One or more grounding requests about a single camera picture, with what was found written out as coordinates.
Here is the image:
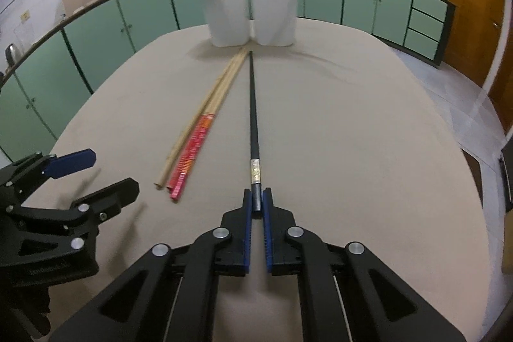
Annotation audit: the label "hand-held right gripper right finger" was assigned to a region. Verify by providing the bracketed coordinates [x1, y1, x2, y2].
[261, 187, 467, 342]

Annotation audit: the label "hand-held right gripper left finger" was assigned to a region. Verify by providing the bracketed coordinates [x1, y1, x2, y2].
[48, 188, 254, 342]

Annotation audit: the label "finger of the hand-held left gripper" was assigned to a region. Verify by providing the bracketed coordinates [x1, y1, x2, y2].
[0, 149, 97, 206]
[0, 178, 140, 251]

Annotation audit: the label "red patterned chopstick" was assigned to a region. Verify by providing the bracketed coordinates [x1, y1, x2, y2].
[170, 48, 248, 202]
[166, 48, 245, 195]

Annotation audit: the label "plain bamboo chopstick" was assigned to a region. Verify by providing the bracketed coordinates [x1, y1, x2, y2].
[154, 47, 246, 191]

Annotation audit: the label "black chopstick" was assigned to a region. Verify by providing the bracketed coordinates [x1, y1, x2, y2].
[248, 50, 264, 213]

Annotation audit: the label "white two-compartment utensil holder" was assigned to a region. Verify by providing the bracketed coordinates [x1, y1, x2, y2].
[196, 0, 299, 47]

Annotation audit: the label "steel electric kettle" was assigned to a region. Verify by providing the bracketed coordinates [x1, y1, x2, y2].
[5, 43, 22, 66]

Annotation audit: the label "green base cabinets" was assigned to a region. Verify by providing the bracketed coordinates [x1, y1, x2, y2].
[0, 0, 457, 162]

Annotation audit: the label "clear plastic jug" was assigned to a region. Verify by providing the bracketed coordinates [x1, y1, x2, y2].
[12, 21, 38, 52]

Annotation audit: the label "black cabinet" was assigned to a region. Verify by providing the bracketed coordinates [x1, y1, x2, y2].
[499, 134, 513, 212]

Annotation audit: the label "brown wooden door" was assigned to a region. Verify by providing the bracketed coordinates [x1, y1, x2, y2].
[441, 0, 508, 86]
[487, 0, 513, 134]

